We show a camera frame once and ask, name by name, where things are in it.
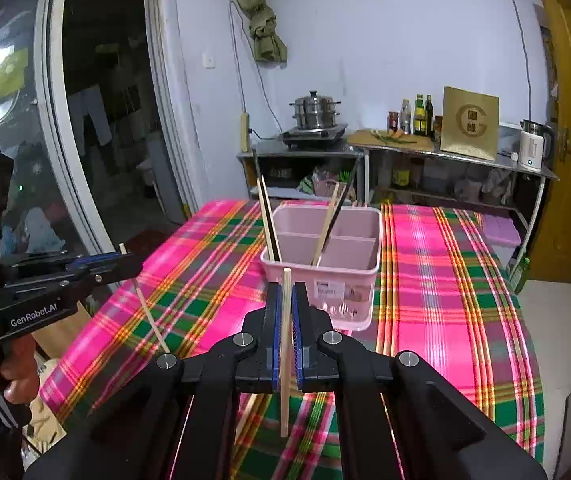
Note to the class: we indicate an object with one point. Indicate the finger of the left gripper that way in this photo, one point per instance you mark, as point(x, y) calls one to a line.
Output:
point(100, 274)
point(100, 262)

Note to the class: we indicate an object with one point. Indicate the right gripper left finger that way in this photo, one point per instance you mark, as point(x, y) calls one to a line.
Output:
point(176, 419)

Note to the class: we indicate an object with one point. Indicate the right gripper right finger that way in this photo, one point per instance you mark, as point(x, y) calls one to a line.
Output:
point(399, 418)

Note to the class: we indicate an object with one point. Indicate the light wooden chopstick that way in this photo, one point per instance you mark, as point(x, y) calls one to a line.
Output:
point(144, 306)
point(285, 352)
point(267, 221)
point(326, 224)

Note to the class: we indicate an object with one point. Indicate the black chopstick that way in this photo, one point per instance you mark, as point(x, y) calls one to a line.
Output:
point(259, 174)

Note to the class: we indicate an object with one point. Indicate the person's left hand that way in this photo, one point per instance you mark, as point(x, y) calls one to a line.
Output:
point(20, 370)

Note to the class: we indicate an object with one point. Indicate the pink plaid tablecloth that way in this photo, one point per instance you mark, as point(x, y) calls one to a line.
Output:
point(440, 292)

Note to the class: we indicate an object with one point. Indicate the pink plastic utensil holder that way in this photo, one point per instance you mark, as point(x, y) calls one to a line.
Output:
point(343, 282)

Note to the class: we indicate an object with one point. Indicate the purple storage box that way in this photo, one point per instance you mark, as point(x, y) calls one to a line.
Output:
point(500, 231)

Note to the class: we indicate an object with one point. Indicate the white power strip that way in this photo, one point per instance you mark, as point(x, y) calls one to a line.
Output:
point(244, 132)

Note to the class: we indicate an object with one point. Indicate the metal shelf table left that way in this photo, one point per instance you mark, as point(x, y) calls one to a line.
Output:
point(284, 168)

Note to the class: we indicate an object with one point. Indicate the metal shelf table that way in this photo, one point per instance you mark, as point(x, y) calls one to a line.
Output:
point(501, 187)
point(284, 168)

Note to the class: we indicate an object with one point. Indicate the yellow oil jug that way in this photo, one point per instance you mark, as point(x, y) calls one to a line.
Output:
point(401, 173)

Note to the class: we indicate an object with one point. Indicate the pink woven basket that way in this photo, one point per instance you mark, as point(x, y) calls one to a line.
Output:
point(324, 183)

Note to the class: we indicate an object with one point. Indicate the metal shelf table right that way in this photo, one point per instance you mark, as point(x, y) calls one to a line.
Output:
point(501, 187)

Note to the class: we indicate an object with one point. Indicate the black induction cooker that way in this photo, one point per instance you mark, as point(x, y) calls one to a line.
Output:
point(313, 138)

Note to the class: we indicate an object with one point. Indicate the stainless steel steamer pot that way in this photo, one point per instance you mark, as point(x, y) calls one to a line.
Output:
point(315, 112)

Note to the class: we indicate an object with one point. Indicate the wooden cutting board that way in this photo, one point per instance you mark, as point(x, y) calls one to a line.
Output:
point(390, 139)

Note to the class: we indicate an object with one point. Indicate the green oil bottle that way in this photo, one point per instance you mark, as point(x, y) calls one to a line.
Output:
point(420, 117)

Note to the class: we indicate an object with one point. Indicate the gold cardboard box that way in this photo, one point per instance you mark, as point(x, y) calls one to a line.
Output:
point(470, 124)

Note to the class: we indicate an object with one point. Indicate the red lid jar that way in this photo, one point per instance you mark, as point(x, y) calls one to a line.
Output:
point(392, 121)

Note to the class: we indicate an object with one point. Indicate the clear plastic bottle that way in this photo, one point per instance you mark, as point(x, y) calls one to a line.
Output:
point(405, 117)

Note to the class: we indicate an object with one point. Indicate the dark sauce bottle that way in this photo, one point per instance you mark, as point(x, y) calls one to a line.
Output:
point(429, 117)

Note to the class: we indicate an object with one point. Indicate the white electric kettle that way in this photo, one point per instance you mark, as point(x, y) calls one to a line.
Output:
point(536, 144)

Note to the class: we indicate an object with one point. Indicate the green hanging cloth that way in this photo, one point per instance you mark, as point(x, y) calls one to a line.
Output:
point(262, 23)

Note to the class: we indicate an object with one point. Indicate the white wall switch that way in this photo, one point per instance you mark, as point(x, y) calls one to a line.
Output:
point(208, 61)

